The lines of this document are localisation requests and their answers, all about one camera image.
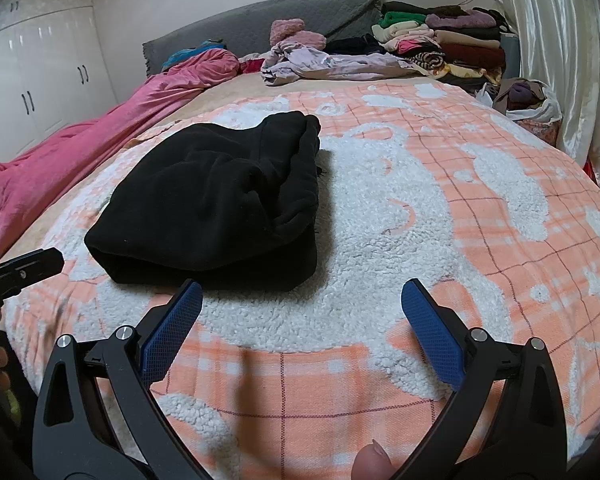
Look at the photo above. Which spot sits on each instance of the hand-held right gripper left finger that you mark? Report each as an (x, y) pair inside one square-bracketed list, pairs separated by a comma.
[(172, 330)]

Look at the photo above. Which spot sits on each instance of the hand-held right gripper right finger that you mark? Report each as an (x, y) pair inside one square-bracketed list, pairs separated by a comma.
[(432, 330)]

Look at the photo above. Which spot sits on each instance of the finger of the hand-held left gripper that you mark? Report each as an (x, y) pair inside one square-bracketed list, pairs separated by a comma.
[(25, 272)]

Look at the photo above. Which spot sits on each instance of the black sweater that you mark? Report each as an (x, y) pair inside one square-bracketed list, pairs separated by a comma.
[(205, 200)]

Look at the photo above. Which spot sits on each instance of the white bag of clothes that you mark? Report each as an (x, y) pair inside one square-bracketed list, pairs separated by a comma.
[(520, 97)]

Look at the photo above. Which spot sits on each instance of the pile of folded clothes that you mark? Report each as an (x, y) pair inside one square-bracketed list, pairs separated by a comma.
[(455, 40)]

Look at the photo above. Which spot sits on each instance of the person's left hand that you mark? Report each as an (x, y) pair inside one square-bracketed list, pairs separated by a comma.
[(0, 365)]

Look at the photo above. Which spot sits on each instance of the person's right hand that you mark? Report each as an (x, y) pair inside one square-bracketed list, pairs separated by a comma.
[(372, 462)]

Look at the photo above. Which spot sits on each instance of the peach plaid fleece blanket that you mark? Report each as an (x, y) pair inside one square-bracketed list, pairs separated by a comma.
[(430, 210)]

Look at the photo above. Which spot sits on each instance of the pink quilt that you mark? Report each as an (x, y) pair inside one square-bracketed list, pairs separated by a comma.
[(80, 145)]

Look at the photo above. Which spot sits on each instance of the white wardrobe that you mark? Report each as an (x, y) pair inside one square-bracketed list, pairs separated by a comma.
[(45, 60)]

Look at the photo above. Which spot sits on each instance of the red object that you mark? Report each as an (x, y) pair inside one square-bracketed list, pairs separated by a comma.
[(589, 169)]

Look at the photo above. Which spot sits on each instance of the pink floral box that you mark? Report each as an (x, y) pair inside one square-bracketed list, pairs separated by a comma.
[(540, 132)]

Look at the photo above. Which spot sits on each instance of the teal cloth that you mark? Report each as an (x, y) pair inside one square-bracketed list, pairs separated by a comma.
[(190, 54)]

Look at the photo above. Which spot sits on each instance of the red cloth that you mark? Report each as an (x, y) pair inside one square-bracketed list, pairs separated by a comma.
[(251, 65)]

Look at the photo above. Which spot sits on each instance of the lilac garment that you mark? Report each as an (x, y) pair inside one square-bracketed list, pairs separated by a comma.
[(340, 65)]

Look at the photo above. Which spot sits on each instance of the grey blue cushion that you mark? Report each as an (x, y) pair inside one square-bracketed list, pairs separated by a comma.
[(511, 55)]

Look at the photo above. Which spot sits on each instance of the white satin curtain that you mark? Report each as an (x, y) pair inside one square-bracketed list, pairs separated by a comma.
[(555, 60)]

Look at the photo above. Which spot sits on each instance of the dark navy garment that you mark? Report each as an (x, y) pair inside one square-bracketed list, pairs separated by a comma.
[(352, 44)]

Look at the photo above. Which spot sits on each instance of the grey headboard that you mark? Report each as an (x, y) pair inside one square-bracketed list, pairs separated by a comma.
[(240, 20)]

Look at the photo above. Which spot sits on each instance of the pink fluffy garment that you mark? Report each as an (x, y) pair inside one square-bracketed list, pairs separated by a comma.
[(295, 35)]

